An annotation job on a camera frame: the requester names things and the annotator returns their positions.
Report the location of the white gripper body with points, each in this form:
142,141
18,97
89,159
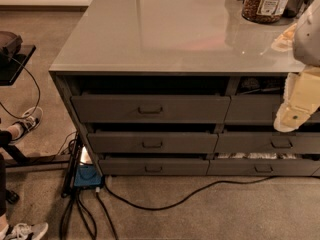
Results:
308,39

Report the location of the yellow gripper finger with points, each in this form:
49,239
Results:
288,119

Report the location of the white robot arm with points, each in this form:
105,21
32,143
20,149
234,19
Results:
303,38

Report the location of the grey drawer cabinet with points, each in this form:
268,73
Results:
171,47

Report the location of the large jar of nuts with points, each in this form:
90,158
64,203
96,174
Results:
263,11

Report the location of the blue power box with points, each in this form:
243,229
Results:
87,176

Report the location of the upper grey sneaker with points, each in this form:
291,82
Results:
30,120

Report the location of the grey sneaker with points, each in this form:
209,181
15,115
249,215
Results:
30,120
23,231

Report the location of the black side table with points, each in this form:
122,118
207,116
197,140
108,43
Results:
10,73

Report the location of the person's black trouser leg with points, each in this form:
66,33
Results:
5,138

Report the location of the lower grey sneaker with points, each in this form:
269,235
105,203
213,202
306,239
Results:
23,231

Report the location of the dark device on table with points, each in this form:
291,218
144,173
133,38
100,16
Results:
10,44

